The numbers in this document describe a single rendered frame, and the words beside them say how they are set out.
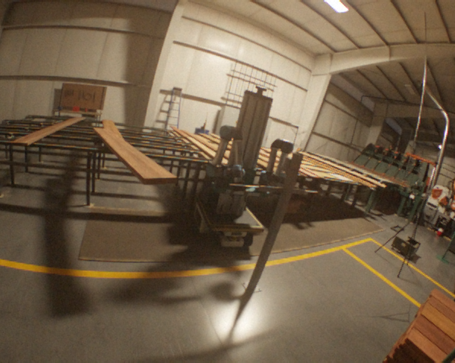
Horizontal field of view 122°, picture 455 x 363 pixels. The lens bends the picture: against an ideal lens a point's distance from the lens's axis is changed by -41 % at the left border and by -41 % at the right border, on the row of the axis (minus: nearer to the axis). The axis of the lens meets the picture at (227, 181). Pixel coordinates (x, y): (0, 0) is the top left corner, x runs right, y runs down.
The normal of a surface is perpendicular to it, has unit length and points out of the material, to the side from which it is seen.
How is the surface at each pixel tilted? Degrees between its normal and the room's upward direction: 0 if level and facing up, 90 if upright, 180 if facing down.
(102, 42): 87
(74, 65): 93
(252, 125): 90
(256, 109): 90
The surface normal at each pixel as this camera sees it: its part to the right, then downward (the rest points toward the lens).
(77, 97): 0.41, 0.34
